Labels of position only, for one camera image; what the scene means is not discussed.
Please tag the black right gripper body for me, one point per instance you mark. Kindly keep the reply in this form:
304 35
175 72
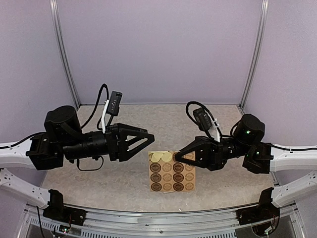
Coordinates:
217 155

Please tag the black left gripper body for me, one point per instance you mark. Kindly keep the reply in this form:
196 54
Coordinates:
112 148

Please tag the brown seal sticker sheet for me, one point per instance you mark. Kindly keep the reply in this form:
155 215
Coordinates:
166 174

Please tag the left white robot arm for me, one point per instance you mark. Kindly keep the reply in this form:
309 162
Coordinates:
63 139

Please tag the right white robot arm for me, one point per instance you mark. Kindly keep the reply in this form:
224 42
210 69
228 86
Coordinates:
245 140

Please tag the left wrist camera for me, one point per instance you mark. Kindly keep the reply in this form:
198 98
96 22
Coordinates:
114 102

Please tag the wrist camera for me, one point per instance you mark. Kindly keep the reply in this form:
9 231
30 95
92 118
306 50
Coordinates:
202 119
114 102

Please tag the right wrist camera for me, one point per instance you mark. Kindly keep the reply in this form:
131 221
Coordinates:
202 119

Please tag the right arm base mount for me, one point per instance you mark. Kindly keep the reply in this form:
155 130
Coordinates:
256 214

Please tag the front aluminium rail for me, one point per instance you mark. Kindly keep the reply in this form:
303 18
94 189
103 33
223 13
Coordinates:
219 223

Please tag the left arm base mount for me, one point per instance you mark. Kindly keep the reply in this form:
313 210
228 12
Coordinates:
72 216

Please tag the left aluminium frame post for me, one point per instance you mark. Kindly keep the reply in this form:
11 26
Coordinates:
63 54

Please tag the aluminium frame post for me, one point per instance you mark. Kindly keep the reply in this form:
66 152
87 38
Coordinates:
63 54
255 55

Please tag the right aluminium frame post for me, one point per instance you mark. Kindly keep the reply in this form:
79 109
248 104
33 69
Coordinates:
255 55

